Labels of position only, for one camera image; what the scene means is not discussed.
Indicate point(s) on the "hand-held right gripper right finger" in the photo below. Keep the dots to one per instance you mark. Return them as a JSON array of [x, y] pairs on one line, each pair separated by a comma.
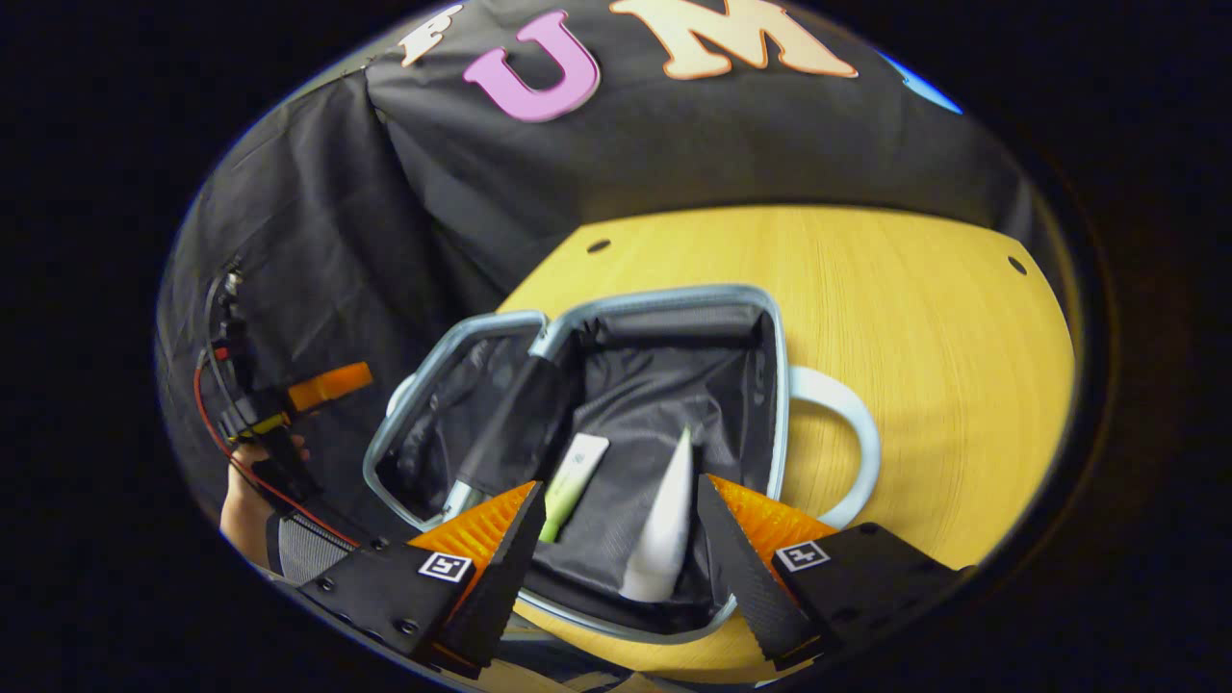
[[746, 587]]

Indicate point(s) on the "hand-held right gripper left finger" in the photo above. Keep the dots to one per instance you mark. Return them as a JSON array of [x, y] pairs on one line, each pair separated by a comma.
[[500, 587]]

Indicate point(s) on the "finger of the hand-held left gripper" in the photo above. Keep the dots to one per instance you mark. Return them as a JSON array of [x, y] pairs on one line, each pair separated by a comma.
[[327, 387]]

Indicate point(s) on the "green and white skincare tube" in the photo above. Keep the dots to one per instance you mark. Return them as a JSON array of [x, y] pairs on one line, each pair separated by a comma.
[[577, 476]]

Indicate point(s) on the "white and pale blue suitcase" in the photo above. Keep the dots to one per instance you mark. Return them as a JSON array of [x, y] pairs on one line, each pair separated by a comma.
[[664, 385]]

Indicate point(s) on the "black backdrop cloth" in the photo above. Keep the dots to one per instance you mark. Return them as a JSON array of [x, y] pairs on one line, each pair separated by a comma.
[[674, 144]]

